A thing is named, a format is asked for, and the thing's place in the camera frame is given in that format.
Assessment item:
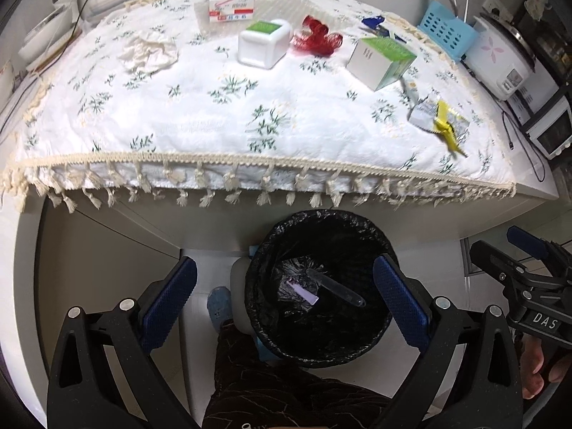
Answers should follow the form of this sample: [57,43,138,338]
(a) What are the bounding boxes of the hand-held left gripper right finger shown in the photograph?
[372,254,524,429]

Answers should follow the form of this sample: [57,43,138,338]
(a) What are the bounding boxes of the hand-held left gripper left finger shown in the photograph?
[47,257,211,429]

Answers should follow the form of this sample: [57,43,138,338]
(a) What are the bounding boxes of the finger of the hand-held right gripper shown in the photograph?
[508,226,572,274]
[470,240,532,296]

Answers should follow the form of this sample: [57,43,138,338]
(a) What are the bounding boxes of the blue bin with black bag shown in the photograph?
[243,209,405,369]

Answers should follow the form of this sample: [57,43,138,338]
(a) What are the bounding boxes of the yellow silver wrapper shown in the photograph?
[406,98,470,144]

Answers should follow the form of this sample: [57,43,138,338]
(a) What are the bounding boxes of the green and white carton box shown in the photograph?
[346,36,418,91]

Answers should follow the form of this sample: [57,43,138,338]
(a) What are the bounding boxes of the white tissue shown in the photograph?
[117,31,179,73]

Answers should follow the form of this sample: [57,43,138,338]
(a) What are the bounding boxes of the white box with green top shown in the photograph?
[238,19,293,70]

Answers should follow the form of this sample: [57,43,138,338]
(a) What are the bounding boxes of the red mesh net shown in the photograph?
[290,14,344,56]

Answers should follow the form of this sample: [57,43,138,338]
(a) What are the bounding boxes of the person's right hand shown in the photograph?
[521,336,560,400]

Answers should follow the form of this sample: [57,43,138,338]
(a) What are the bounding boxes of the blue slipper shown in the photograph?
[206,287,233,334]

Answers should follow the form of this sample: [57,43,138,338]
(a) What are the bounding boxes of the clear plastic tube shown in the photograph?
[306,268,367,308]

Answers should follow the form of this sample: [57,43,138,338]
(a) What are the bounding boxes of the purple wrapper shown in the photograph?
[286,279,320,311]

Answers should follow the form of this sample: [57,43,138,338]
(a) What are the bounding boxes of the white toaster oven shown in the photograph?
[505,60,572,160]

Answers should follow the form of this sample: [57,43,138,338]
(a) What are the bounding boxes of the person's leg dark trousers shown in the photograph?
[203,319,395,429]

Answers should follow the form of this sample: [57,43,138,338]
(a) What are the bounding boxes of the white floral tablecloth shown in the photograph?
[0,0,519,215]

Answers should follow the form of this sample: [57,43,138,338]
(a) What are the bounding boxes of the white rice cooker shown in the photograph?
[460,13,537,101]

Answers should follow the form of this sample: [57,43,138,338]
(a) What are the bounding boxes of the blue plastic basket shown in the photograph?
[418,0,477,61]

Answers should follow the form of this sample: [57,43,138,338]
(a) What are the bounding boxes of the blue foil wrapper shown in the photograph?
[361,15,407,43]

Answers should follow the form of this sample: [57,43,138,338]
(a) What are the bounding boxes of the wooden trivet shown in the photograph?
[27,31,87,75]

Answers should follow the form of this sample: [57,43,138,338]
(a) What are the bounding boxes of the large white bowl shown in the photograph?
[18,6,84,69]

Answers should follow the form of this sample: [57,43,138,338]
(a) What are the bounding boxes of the clear bubble wrap sheet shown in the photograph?
[255,0,364,33]

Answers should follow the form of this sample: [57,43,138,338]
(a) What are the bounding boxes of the blue white milk carton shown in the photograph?
[208,0,255,24]

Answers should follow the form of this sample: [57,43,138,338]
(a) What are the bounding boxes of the white holder with straws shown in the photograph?
[50,0,82,25]

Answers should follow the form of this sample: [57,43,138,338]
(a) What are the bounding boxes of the black appliance cable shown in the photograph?
[500,109,542,185]

